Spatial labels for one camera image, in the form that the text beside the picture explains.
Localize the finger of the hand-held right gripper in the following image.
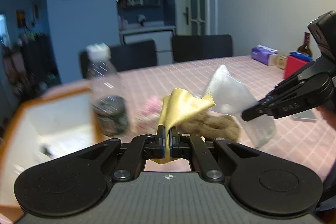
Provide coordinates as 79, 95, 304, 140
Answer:
259, 63, 319, 104
241, 93, 313, 122

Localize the brown glass bottle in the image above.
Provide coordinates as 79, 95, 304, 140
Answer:
297, 32, 311, 56

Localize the dark sunset wall picture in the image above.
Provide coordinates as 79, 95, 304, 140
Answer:
16, 11, 25, 28

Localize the purple tissue pack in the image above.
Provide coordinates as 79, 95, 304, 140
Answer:
251, 45, 278, 66

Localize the dark tall cabinet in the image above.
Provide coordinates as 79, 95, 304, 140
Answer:
21, 35, 57, 93

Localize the blue packet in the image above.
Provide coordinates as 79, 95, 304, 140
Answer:
289, 51, 313, 62

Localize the brown plush toy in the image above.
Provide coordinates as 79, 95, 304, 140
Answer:
178, 109, 240, 142

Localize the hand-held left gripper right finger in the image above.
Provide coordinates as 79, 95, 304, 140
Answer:
169, 127, 265, 182

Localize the small perforated wooden box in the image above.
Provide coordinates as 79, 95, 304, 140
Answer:
273, 54, 288, 70

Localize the clear plastic bag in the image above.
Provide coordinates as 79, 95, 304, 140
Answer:
203, 64, 276, 149

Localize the black chair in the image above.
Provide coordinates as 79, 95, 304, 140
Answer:
171, 34, 233, 63
80, 39, 157, 80

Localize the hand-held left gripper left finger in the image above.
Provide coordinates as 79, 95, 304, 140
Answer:
51, 126, 166, 182

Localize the yellow cloth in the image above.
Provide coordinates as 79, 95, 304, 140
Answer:
151, 88, 216, 165

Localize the pink crochet toy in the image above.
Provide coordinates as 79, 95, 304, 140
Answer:
136, 97, 164, 130

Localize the white sideboard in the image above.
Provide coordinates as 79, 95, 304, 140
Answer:
119, 25, 177, 65

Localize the red box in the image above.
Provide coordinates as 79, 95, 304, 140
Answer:
284, 55, 310, 79

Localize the clear plastic water bottle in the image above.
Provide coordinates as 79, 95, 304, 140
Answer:
85, 43, 130, 136

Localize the orange cardboard box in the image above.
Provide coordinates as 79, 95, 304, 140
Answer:
0, 88, 105, 224

